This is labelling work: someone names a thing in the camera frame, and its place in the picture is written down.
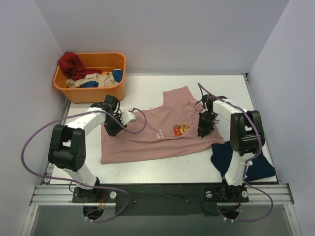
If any pink printed t-shirt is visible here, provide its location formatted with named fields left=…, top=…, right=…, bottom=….
left=100, top=87, right=224, bottom=164

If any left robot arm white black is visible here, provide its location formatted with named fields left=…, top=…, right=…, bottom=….
left=48, top=95, right=126, bottom=203

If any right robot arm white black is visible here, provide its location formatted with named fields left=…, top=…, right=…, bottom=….
left=197, top=94, right=265, bottom=201

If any folded navy t-shirt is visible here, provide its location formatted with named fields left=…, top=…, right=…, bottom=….
left=210, top=141, right=276, bottom=182

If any beige garment in bin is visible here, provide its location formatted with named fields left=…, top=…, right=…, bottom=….
left=67, top=73, right=118, bottom=88

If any blue garment in bin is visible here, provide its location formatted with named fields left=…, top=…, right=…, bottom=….
left=80, top=69, right=125, bottom=89

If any orange plastic bin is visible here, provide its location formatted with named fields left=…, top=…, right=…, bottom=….
left=54, top=53, right=126, bottom=103

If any red garment in bin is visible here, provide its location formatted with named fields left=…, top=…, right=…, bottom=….
left=58, top=52, right=102, bottom=81

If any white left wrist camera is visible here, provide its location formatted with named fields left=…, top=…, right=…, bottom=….
left=121, top=111, right=137, bottom=127

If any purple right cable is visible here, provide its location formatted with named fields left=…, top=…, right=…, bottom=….
left=197, top=83, right=274, bottom=223

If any purple cable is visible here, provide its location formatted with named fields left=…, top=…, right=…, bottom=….
left=21, top=107, right=148, bottom=224
left=197, top=83, right=274, bottom=223

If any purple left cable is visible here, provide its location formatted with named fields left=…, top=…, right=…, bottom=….
left=21, top=107, right=148, bottom=224

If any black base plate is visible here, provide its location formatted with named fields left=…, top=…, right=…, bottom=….
left=72, top=183, right=249, bottom=219

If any aluminium frame rail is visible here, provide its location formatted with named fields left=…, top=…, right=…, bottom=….
left=31, top=183, right=294, bottom=206

